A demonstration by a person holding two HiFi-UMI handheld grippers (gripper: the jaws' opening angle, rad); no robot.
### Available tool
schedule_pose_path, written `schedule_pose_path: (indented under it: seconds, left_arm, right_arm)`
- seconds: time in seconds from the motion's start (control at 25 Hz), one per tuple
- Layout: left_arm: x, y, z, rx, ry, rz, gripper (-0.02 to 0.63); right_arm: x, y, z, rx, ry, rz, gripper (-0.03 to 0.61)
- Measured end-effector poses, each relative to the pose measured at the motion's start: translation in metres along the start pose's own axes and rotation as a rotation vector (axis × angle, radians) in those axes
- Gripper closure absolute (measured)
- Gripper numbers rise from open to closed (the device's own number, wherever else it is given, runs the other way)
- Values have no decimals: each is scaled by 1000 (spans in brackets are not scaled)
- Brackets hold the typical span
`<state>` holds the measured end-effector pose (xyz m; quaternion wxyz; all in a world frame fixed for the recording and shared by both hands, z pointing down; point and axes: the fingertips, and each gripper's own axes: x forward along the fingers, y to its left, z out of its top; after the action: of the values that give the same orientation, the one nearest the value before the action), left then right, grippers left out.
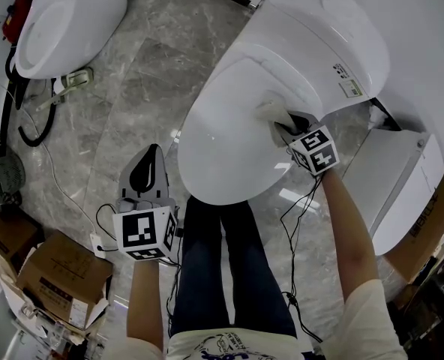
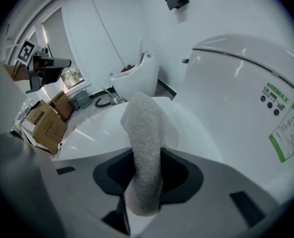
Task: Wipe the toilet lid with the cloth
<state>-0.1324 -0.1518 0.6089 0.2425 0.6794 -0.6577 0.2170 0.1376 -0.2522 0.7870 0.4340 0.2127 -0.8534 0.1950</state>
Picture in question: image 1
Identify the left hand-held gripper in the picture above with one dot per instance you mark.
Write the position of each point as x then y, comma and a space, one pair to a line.
139, 231

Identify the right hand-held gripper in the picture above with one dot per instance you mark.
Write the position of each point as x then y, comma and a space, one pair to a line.
315, 150

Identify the white fluffy cloth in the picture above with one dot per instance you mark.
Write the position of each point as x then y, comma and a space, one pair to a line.
269, 111

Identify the white toilet lid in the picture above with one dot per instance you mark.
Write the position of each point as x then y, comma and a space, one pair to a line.
225, 144

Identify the person's left forearm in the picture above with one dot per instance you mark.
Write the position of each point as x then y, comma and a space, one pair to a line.
147, 298

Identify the person's right forearm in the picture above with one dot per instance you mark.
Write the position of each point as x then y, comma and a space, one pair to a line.
345, 231

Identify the white toilet with tank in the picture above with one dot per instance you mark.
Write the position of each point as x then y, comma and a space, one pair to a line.
338, 32

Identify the white tankless toilet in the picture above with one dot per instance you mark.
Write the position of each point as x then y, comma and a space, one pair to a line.
394, 186

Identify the white egg-shaped toilet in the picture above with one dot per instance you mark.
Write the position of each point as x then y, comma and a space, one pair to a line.
87, 21

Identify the white power strip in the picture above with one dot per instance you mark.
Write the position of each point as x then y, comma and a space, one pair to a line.
96, 240

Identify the crumpled white tissue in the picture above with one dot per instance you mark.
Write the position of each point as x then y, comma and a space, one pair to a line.
378, 115

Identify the person's dark blue jeans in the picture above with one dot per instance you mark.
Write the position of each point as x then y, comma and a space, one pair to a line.
207, 268

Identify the labelled cardboard box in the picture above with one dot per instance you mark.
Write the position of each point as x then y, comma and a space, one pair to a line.
64, 268

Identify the dark green small fan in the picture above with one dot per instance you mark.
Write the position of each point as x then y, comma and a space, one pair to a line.
4, 174

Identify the plain cardboard box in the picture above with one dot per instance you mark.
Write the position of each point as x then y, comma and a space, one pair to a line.
8, 234

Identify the large open cardboard box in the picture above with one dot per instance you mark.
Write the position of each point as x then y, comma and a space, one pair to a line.
428, 238

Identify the pile of white grey parts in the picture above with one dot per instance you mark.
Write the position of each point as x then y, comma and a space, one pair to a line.
57, 332

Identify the person's white printed shirt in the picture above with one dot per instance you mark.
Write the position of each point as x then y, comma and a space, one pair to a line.
364, 324

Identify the red machine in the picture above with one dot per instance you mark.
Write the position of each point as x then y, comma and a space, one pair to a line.
17, 17

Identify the dark equipment pile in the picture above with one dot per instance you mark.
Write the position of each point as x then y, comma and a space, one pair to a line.
432, 313

